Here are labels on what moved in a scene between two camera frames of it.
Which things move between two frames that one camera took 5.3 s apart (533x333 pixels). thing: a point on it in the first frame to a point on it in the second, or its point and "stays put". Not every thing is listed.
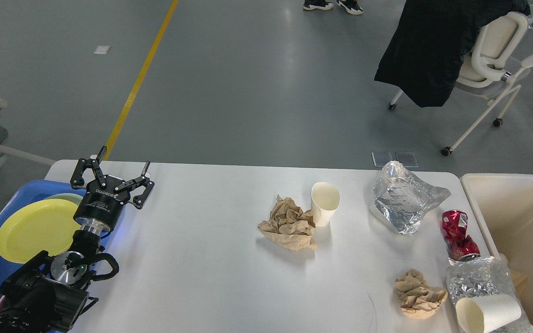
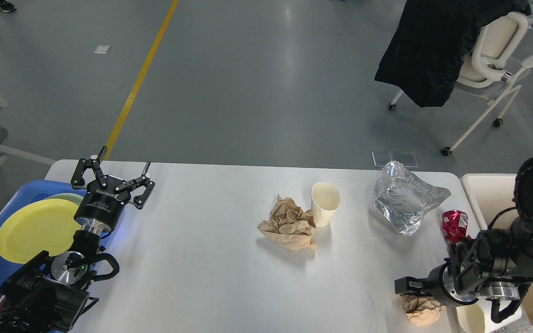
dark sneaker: (352, 7) to (3, 5)
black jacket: (424, 53) stays put
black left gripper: (100, 207) stays put
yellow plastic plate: (45, 225) stays put
